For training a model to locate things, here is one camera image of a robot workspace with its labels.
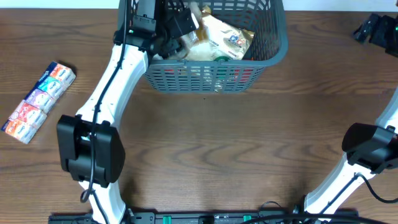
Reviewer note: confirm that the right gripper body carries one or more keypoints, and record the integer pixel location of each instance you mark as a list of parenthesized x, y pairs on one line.
[(385, 35)]

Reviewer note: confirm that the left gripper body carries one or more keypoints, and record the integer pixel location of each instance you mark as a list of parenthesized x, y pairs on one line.
[(166, 46)]

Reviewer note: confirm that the brown mushroom snack bag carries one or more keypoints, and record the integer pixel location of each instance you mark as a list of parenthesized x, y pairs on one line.
[(191, 49)]

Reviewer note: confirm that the gold rice bag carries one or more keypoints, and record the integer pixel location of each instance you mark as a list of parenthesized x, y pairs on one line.
[(223, 39)]

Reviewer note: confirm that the orange spaghetti packet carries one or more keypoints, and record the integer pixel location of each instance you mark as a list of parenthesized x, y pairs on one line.
[(187, 75)]

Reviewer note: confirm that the green lid spice jar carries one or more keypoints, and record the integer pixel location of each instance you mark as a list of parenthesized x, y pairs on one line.
[(222, 71)]

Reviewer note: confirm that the grey plastic basket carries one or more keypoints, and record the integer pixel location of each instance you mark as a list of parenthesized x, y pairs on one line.
[(265, 18)]

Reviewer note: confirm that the multicolour tissue pack row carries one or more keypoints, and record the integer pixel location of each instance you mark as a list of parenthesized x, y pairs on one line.
[(32, 111)]

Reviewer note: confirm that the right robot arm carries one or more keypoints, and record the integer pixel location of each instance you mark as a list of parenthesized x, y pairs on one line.
[(368, 149)]

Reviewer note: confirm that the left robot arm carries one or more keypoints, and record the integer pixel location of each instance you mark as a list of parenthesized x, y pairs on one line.
[(89, 144)]

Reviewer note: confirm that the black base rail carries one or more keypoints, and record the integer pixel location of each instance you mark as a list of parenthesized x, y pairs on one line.
[(171, 218)]

